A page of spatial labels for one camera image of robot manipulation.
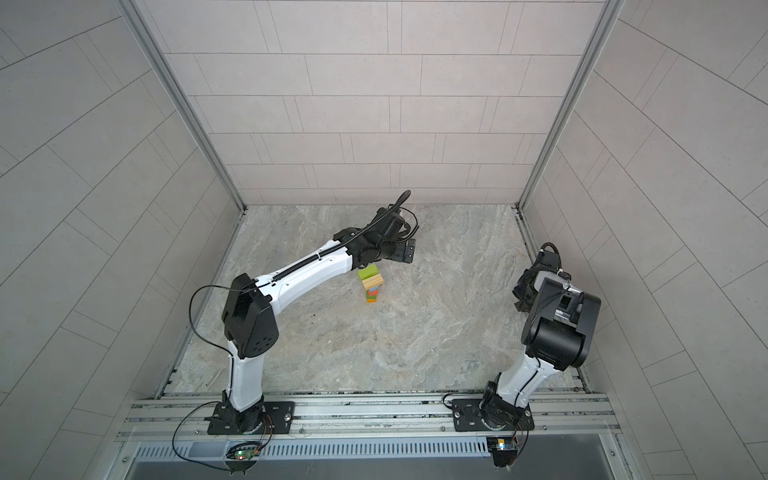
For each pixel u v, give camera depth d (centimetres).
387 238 65
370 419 72
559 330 47
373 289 85
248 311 47
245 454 64
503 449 68
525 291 78
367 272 85
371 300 91
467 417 71
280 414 71
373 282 84
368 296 91
